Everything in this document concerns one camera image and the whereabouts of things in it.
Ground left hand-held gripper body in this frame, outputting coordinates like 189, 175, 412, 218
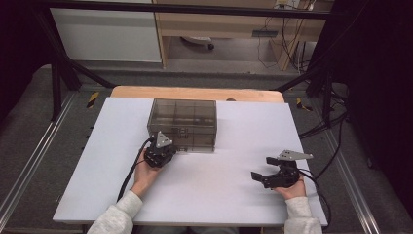
143, 131, 178, 170

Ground left hand-held gripper cable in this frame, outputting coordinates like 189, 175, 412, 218
116, 136, 154, 203

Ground hanging black desk cables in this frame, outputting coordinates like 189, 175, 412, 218
256, 0, 316, 73

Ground person's left hand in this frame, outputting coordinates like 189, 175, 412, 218
131, 148, 164, 199

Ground office chair base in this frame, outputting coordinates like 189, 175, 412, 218
179, 35, 216, 52

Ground bundle of black floor cables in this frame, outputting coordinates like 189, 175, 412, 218
297, 110, 349, 141

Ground right hand-held gripper cable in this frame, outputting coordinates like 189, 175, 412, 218
298, 169, 332, 227

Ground white foam board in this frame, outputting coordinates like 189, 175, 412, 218
53, 97, 328, 228

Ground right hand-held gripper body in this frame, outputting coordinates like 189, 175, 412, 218
262, 149, 315, 190

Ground aluminium floor rail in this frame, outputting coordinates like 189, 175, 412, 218
0, 92, 78, 222
319, 128, 382, 234

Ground light wooden desk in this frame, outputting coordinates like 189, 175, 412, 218
151, 0, 335, 71

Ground yellow black hazard tape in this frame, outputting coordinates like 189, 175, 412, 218
294, 97, 314, 113
86, 91, 100, 110

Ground grey power strip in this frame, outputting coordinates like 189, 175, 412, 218
251, 29, 280, 39

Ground black metal frame stand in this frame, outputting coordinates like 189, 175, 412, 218
275, 48, 350, 129
32, 6, 116, 122

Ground white cabinet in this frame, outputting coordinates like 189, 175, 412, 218
49, 0, 163, 63

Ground smoky transparent drawer box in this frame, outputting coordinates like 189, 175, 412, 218
146, 97, 218, 154

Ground person's right hand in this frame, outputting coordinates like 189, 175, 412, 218
273, 175, 308, 201

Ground hand-held gripper cable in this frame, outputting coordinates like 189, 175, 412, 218
116, 136, 154, 203
298, 169, 332, 227

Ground black curtain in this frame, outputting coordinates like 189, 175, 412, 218
310, 0, 413, 213
0, 0, 55, 123

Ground black metal frame crossbar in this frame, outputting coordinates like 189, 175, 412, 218
32, 0, 342, 21

